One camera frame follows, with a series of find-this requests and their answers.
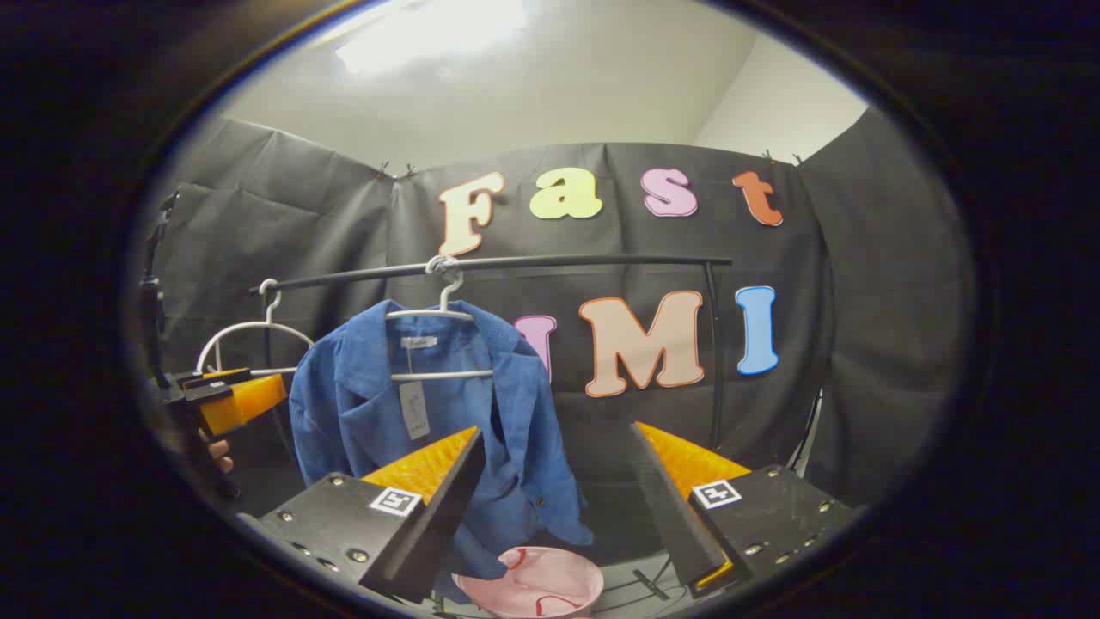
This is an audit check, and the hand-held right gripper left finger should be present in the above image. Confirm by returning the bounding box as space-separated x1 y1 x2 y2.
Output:
256 426 487 604

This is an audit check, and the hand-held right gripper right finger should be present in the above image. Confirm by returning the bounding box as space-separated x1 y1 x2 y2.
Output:
630 420 863 600

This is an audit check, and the blue corduroy jacket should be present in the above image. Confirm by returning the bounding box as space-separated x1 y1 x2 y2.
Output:
288 298 594 603

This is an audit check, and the white clothes hanger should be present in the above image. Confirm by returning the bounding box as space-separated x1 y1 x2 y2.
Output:
384 255 496 383
196 278 315 379

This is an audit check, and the black clothes rack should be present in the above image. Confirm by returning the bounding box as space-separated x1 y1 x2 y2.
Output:
249 254 734 603

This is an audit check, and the black tripod stand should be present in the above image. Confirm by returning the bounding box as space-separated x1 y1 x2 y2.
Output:
140 187 183 388

